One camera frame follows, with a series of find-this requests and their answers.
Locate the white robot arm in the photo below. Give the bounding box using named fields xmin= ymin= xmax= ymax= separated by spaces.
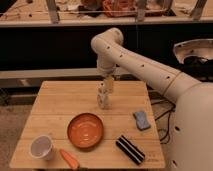
xmin=91 ymin=28 xmax=213 ymax=171

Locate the clear glass jar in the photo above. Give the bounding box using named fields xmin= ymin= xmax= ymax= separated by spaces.
xmin=97 ymin=83 xmax=109 ymax=109

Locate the blue sponge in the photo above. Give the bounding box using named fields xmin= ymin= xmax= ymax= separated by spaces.
xmin=133 ymin=111 xmax=151 ymax=131

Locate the orange bowl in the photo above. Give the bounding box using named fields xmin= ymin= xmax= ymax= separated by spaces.
xmin=67 ymin=113 xmax=104 ymax=149

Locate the wooden table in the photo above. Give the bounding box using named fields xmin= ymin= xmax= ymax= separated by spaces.
xmin=9 ymin=80 xmax=166 ymax=170

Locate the black striped box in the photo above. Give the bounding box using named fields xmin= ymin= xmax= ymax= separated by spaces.
xmin=116 ymin=135 xmax=145 ymax=165

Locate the orange carrot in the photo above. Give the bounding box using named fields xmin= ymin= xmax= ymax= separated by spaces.
xmin=59 ymin=149 xmax=79 ymax=170

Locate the black cable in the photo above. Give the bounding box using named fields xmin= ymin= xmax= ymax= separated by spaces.
xmin=151 ymin=99 xmax=177 ymax=145

